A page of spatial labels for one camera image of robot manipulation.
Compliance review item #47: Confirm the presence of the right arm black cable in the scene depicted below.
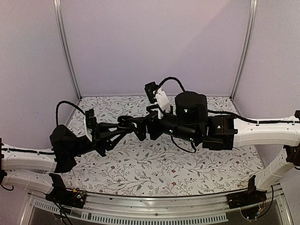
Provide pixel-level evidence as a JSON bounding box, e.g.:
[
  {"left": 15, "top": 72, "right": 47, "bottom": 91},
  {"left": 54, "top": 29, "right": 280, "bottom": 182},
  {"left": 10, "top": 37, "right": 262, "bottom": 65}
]
[{"left": 158, "top": 76, "right": 186, "bottom": 94}]

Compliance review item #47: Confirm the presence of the floral patterned table mat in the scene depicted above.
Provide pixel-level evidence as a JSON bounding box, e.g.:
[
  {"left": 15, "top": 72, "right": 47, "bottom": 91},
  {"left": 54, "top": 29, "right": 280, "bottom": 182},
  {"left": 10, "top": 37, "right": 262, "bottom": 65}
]
[{"left": 48, "top": 95, "right": 267, "bottom": 197}]

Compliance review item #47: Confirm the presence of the right aluminium frame post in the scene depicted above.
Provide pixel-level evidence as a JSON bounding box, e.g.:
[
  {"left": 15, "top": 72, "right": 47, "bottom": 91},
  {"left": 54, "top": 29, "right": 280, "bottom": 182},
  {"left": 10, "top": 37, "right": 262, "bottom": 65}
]
[{"left": 230, "top": 0, "right": 257, "bottom": 101}]

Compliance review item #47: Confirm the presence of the front aluminium rail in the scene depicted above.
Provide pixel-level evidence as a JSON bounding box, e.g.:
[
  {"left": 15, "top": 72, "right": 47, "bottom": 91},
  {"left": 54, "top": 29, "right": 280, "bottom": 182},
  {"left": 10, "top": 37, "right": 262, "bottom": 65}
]
[{"left": 20, "top": 184, "right": 294, "bottom": 225}]

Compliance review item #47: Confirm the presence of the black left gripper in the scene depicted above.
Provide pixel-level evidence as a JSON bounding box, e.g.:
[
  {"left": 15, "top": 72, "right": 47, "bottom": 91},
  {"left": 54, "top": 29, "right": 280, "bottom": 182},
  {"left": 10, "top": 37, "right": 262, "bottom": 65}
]
[{"left": 67, "top": 121, "right": 127, "bottom": 158}]

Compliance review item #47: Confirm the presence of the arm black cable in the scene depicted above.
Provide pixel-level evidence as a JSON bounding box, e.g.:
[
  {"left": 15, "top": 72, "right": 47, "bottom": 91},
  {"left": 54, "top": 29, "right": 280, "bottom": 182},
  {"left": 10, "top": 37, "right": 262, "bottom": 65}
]
[
  {"left": 55, "top": 100, "right": 87, "bottom": 127},
  {"left": 158, "top": 76, "right": 186, "bottom": 94}
]

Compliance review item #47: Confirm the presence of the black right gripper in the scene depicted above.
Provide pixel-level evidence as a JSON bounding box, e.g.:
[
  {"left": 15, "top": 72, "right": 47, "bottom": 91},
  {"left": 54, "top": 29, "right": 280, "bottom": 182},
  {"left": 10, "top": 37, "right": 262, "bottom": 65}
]
[{"left": 126, "top": 105, "right": 199, "bottom": 143}]

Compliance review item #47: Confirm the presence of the aluminium frame post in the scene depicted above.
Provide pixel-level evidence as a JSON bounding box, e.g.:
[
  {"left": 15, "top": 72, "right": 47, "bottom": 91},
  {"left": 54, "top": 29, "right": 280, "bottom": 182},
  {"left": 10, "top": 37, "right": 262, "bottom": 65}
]
[
  {"left": 53, "top": 0, "right": 82, "bottom": 100},
  {"left": 230, "top": 0, "right": 257, "bottom": 101}
]

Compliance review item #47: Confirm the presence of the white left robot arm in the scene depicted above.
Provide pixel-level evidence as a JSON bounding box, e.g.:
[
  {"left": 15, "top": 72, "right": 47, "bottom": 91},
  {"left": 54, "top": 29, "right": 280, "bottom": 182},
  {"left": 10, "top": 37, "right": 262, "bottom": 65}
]
[{"left": 0, "top": 123, "right": 133, "bottom": 203}]

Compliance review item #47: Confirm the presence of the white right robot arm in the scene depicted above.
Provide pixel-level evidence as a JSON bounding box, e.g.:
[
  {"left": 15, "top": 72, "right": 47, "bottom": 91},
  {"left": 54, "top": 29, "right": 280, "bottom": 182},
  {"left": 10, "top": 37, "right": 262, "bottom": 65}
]
[{"left": 120, "top": 119, "right": 300, "bottom": 196}]

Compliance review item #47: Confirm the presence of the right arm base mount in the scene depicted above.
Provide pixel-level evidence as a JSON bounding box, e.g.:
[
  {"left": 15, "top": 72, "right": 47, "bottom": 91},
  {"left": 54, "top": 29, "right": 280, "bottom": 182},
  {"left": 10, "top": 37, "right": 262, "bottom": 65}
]
[{"left": 226, "top": 175, "right": 267, "bottom": 220}]

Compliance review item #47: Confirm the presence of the left aluminium frame post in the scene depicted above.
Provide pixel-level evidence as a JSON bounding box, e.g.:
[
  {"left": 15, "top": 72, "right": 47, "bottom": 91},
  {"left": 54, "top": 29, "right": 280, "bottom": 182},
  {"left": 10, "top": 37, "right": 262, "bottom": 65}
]
[{"left": 53, "top": 0, "right": 82, "bottom": 100}]

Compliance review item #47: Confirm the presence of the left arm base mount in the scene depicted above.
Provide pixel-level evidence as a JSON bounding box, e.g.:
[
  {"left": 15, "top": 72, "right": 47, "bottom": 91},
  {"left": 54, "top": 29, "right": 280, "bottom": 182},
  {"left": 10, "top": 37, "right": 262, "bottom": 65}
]
[{"left": 45, "top": 173, "right": 87, "bottom": 209}]

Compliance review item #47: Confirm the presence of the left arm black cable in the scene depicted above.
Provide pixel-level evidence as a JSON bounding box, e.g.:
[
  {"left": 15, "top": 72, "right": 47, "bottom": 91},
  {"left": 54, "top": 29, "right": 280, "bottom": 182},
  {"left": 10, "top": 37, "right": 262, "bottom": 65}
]
[{"left": 55, "top": 100, "right": 87, "bottom": 127}]

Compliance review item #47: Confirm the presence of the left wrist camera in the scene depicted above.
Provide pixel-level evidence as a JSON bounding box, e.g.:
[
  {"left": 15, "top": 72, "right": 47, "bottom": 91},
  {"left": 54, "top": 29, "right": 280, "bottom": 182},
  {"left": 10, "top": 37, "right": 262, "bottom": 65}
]
[{"left": 84, "top": 109, "right": 97, "bottom": 142}]

